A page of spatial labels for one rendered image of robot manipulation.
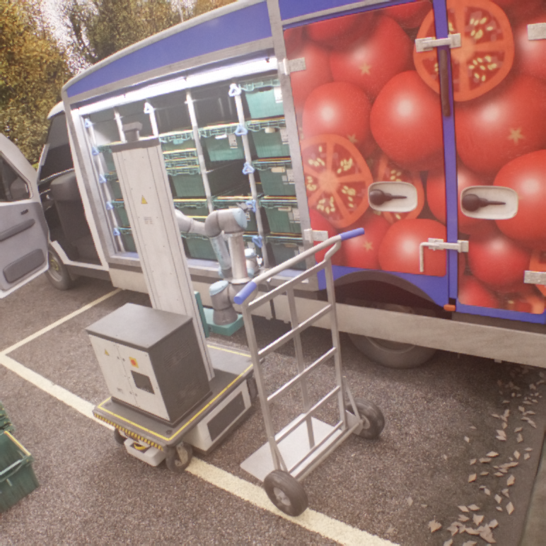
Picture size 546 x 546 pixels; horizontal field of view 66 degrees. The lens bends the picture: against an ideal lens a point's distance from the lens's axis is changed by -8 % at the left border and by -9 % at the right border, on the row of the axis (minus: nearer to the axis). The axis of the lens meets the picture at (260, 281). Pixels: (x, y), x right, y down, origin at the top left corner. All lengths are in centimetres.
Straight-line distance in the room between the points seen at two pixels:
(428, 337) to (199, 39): 239
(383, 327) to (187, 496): 156
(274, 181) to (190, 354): 136
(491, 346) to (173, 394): 181
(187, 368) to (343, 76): 180
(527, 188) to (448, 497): 155
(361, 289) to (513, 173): 116
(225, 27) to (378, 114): 113
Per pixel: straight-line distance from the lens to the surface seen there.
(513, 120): 238
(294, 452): 270
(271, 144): 313
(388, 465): 259
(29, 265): 547
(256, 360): 194
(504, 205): 249
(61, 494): 298
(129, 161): 255
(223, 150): 340
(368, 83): 256
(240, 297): 161
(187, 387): 255
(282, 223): 324
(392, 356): 323
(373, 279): 284
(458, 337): 284
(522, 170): 241
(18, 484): 304
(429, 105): 245
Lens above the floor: 189
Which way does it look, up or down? 23 degrees down
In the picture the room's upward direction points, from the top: 10 degrees counter-clockwise
